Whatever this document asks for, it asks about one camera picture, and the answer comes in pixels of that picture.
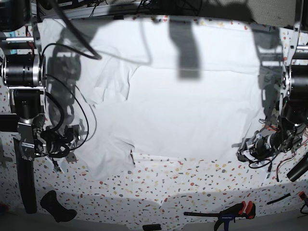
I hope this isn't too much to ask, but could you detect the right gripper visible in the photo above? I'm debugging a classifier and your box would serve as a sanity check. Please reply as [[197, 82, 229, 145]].
[[38, 125, 83, 172]]

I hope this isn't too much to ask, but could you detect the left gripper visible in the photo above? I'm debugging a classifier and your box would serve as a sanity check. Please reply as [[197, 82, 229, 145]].
[[236, 131, 281, 179]]

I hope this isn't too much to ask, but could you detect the white T-shirt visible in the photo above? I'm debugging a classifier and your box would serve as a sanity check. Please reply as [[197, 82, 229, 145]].
[[39, 19, 282, 180]]

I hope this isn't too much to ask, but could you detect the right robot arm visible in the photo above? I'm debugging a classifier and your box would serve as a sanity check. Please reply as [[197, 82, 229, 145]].
[[0, 31, 78, 172]]

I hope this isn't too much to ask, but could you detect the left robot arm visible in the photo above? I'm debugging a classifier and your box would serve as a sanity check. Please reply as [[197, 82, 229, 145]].
[[236, 0, 308, 169]]

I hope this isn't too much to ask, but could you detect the long black tube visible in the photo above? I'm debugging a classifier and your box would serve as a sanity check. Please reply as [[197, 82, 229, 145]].
[[13, 138, 37, 214]]

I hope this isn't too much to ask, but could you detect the black cylinder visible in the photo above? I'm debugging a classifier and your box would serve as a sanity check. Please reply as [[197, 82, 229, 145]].
[[287, 153, 308, 182]]

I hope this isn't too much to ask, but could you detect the short black rod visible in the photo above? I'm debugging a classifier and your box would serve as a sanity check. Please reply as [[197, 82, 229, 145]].
[[267, 193, 291, 205]]

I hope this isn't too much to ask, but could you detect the black orange bar clamp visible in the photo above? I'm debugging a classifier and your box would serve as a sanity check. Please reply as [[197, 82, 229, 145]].
[[183, 201, 256, 231]]

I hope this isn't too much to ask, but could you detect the black tape strip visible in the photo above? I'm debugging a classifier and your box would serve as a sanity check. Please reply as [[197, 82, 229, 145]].
[[0, 114, 20, 133]]

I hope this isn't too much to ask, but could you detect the terrazzo patterned tablecloth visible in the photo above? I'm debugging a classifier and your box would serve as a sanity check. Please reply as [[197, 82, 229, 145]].
[[0, 14, 308, 231]]

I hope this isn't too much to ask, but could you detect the small black rectangular device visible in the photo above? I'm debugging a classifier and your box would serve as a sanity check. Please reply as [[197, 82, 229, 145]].
[[142, 224, 162, 231]]

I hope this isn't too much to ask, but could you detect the red black wire bundle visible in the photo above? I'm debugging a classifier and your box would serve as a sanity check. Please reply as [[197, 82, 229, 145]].
[[264, 117, 308, 188]]

